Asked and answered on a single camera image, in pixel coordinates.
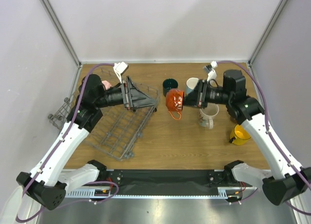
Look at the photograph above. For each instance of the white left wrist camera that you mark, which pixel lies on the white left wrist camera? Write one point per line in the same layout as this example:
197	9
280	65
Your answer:
119	69

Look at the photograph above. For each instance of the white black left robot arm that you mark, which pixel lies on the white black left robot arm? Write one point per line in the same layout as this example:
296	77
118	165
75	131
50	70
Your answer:
44	183

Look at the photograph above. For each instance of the grey wire dish rack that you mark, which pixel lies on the grey wire dish rack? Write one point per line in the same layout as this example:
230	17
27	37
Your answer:
116	132

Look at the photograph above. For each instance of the cream floral tall mug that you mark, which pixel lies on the cream floral tall mug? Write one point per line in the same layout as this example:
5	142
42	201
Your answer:
207	115

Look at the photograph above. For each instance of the pink faceted mug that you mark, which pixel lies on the pink faceted mug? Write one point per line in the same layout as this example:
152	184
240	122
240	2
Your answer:
106	84

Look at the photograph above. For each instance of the light blue mug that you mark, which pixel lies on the light blue mug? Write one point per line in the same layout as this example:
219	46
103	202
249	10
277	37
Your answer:
191	84

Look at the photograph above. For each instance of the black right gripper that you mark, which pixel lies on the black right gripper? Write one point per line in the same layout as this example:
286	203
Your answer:
202	93

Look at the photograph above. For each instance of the dark green mug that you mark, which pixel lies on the dark green mug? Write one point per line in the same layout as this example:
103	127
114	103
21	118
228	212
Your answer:
169	84

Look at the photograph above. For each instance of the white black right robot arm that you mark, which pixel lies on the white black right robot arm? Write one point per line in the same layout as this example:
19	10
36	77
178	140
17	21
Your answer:
287	178

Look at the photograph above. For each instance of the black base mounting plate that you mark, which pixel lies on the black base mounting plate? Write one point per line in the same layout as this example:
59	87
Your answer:
168	182

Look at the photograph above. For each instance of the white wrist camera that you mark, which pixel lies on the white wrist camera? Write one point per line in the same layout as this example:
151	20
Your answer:
119	69
210	70

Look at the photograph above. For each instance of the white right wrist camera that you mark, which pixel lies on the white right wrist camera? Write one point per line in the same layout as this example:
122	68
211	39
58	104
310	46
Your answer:
210	70

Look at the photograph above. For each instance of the red black patterned cup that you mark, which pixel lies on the red black patterned cup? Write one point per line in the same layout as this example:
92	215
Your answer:
174	103

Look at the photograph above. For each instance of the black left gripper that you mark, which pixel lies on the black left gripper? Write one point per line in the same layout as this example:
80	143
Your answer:
132	98

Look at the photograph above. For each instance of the yellow enamel mug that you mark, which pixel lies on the yellow enamel mug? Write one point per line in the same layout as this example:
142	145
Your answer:
239	136

